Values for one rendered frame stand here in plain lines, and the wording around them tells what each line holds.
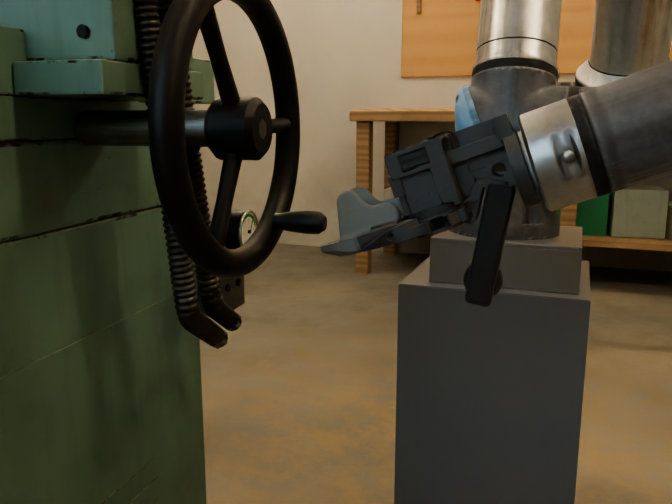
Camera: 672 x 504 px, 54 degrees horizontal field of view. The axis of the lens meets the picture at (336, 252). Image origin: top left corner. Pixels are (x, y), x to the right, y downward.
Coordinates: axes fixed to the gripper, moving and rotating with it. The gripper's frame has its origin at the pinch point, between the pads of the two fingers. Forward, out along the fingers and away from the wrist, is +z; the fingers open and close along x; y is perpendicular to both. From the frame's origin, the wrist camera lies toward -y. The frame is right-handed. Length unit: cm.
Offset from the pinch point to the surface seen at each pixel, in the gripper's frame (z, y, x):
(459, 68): 12, 47, -328
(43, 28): 15.5, 28.3, 10.0
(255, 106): 1.3, 15.6, 3.7
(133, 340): 29.3, -3.0, -3.1
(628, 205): -47, -48, -279
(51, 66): 14.7, 24.2, 12.0
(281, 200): 6.4, 6.8, -6.5
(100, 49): 10.7, 24.4, 10.1
